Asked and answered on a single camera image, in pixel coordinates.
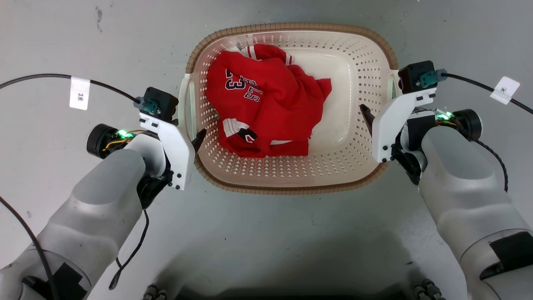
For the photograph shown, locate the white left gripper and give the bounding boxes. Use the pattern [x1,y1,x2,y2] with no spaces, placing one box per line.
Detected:
[139,112,207,191]

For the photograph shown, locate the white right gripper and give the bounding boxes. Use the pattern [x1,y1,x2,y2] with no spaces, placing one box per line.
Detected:
[359,87,437,163]

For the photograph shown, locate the cream laundry basket brown rim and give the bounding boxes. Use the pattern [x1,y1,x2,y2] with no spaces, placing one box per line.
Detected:
[178,22,400,195]

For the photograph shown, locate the red basketball jersey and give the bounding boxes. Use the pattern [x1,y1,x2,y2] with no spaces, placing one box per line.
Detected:
[206,44,332,158]

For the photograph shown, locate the black right camera cable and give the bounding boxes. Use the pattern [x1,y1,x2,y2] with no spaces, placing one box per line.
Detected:
[441,73,533,115]

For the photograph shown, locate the black camera cable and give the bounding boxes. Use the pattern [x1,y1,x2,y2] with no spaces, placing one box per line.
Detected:
[441,73,533,115]
[0,73,141,104]

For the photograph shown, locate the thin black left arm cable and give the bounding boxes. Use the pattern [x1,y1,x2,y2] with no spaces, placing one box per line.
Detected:
[109,209,150,291]

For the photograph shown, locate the white cable tag with digit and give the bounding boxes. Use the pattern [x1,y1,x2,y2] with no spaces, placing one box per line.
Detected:
[69,76,91,111]

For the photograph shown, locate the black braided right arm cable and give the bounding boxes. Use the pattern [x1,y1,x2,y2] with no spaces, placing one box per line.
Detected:
[456,121,510,193]

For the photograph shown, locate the white cable tag plain star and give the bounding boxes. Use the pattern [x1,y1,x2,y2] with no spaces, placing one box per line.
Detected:
[490,76,521,105]

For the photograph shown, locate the black left camera cable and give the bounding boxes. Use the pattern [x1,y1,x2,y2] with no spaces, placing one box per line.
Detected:
[0,73,141,104]

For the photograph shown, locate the black cable beside left arm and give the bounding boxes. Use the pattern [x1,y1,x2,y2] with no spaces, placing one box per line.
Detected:
[0,196,61,300]

